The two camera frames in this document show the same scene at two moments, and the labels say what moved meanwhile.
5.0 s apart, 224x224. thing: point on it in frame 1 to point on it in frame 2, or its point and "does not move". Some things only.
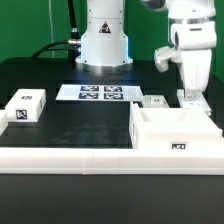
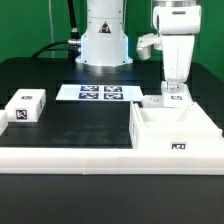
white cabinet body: x=173 y=128 does not move
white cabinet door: x=193 y=104 to x=175 y=95
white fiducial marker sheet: x=97 y=92 does not move
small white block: x=154 y=101 does not move
